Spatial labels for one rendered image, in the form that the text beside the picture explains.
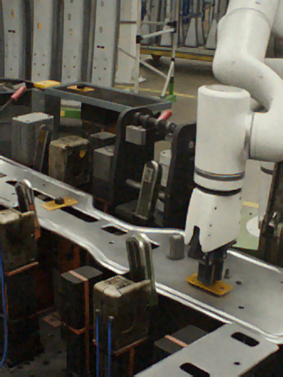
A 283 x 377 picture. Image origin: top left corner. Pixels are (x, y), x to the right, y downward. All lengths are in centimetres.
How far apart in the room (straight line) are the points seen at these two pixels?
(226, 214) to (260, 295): 17
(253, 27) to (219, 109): 23
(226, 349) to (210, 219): 22
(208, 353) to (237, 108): 37
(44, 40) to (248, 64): 486
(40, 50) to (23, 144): 419
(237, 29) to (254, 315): 50
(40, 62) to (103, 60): 61
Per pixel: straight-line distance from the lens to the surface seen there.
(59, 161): 167
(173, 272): 122
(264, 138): 103
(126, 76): 800
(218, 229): 109
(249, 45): 117
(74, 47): 579
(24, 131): 177
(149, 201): 147
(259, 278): 122
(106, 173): 160
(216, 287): 116
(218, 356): 99
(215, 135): 104
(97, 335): 111
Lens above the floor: 155
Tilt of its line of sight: 20 degrees down
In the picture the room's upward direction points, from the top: 2 degrees clockwise
